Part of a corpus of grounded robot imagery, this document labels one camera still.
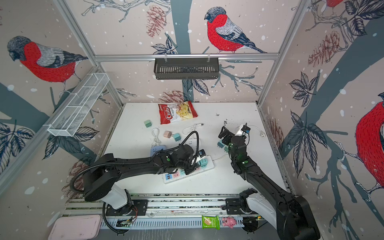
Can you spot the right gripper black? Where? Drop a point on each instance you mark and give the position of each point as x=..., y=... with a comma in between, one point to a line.
x=231, y=136

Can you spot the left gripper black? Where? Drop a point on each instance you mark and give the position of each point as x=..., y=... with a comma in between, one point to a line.
x=190, y=170

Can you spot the teal charger plug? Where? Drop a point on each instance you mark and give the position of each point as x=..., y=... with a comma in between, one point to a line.
x=221, y=144
x=207, y=158
x=202, y=163

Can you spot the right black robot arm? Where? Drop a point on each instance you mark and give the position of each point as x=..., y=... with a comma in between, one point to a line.
x=290, y=215

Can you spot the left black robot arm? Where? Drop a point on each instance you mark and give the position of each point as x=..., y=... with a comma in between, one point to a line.
x=98, y=181

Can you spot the pink charger plug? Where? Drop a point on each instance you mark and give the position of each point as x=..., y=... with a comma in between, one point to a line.
x=167, y=134

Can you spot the teal charger beside pink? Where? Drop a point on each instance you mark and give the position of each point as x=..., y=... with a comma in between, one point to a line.
x=177, y=137

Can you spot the long white power strip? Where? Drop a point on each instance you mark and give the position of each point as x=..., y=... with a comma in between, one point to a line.
x=183, y=174

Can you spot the red chips bag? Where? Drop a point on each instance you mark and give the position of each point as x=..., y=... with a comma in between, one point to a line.
x=170, y=113

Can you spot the light green charger far left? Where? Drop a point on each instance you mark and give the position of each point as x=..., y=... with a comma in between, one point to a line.
x=148, y=123

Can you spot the green snack packet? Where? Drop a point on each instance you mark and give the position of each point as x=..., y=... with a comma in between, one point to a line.
x=211, y=222

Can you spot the pink pig toy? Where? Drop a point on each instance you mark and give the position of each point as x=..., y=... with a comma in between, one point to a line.
x=229, y=222

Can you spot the pink tray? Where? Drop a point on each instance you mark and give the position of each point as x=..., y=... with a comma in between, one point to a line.
x=76, y=228

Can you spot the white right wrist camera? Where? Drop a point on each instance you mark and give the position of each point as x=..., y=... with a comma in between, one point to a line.
x=243, y=130

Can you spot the black wall basket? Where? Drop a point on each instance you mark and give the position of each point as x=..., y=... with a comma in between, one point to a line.
x=187, y=69

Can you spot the white wire shelf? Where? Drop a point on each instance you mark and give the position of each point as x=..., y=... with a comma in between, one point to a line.
x=71, y=117

